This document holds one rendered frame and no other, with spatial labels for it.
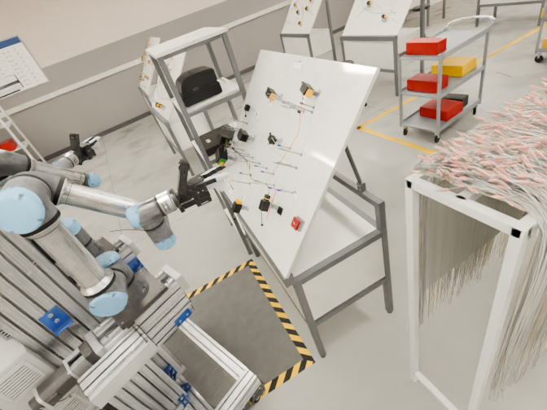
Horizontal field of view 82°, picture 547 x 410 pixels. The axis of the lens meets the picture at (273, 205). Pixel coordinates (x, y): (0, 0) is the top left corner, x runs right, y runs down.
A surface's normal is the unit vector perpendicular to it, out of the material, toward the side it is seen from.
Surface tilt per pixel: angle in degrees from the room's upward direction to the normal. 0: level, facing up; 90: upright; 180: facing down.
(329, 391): 0
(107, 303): 98
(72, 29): 90
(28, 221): 82
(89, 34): 90
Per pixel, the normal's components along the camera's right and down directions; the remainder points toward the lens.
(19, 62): 0.47, 0.42
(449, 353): -0.27, -0.76
